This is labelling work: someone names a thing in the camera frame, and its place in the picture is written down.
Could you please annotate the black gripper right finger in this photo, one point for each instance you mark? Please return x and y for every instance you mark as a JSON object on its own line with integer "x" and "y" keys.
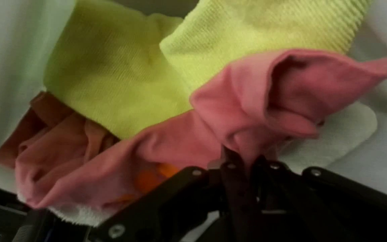
{"x": 317, "y": 205}

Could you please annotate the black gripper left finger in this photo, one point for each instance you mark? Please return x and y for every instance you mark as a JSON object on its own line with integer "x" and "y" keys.
{"x": 180, "y": 205}

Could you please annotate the pink cloth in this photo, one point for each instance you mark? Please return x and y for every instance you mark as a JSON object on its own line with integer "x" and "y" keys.
{"x": 251, "y": 107}

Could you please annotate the white plastic storage box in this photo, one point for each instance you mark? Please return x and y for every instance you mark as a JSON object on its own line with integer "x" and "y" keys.
{"x": 29, "y": 29}

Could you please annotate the yellow-green towel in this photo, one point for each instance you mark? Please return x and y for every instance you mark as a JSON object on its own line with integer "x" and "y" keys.
{"x": 128, "y": 71}

